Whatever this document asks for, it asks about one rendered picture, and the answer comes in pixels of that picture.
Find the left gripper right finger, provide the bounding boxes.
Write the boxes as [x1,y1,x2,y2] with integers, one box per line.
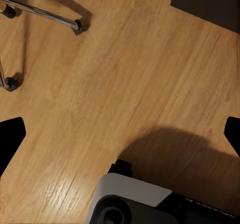
[224,117,240,157]

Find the swivel chair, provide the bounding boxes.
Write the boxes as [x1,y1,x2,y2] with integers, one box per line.
[0,0,85,92]

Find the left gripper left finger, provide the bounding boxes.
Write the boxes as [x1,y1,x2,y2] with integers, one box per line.
[0,117,26,176]

